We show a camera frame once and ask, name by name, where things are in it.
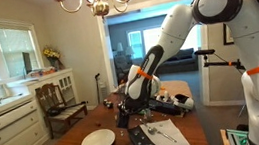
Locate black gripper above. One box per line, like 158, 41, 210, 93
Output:
116, 95, 143, 120

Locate black mug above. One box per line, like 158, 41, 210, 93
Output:
113, 108, 132, 131

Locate small black toy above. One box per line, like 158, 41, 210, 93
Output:
102, 98, 115, 110

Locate small clear jar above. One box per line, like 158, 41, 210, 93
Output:
143, 108, 154, 124

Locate dark decorative plant ornament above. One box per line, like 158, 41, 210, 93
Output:
116, 82, 131, 100

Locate silver metal spoon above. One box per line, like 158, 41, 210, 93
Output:
139, 113, 178, 145

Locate black walking cane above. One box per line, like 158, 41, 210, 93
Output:
93, 72, 105, 105

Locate white round plate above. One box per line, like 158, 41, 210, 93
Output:
78, 127, 118, 145

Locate long black box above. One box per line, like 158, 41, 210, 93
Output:
147, 95, 183, 119

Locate white VR controller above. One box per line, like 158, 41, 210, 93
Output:
154, 89, 172, 104

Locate grey armchair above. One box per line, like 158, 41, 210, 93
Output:
113, 53, 134, 82

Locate white VR headset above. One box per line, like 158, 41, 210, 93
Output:
172, 91, 196, 113

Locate white table lamp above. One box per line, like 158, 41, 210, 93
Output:
124, 45, 136, 60

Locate white glass-door cabinet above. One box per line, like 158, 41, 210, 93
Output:
5, 68, 80, 114

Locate brown wooden chair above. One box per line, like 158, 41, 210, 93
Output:
33, 78, 92, 142

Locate dark grey sofa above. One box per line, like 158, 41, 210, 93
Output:
161, 47, 200, 76

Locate yellow flower bouquet vase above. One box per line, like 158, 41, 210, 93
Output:
40, 44, 66, 74

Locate brass chandelier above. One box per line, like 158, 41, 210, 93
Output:
52, 0, 145, 24

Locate white window blind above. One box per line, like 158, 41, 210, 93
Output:
0, 22, 42, 80

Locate black framed picture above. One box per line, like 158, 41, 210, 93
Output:
220, 22, 237, 46

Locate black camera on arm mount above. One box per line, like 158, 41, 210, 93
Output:
193, 43, 247, 78

